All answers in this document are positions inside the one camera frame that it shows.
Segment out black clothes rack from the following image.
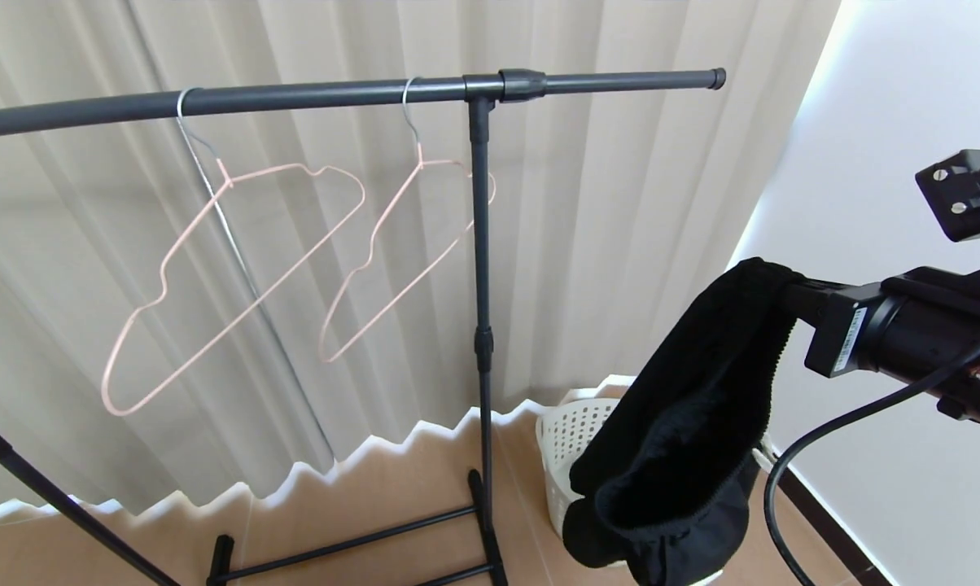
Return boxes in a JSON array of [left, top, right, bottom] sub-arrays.
[[0, 68, 727, 586]]

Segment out white laundry basket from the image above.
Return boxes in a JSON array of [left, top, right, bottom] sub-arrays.
[[536, 374, 776, 586]]

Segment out beige curtain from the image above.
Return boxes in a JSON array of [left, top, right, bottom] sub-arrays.
[[0, 0, 841, 518]]

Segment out pink clothes hanger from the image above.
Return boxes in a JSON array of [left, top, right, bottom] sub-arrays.
[[319, 77, 497, 364], [101, 88, 367, 417]]

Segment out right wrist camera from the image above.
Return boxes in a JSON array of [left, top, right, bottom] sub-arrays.
[[881, 149, 980, 306]]

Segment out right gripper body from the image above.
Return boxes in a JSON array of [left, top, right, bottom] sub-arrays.
[[783, 281, 959, 391]]

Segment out black shorts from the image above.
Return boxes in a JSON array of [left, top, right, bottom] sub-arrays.
[[562, 257, 804, 586]]

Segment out black cable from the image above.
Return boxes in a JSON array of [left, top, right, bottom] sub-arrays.
[[764, 321, 980, 586]]

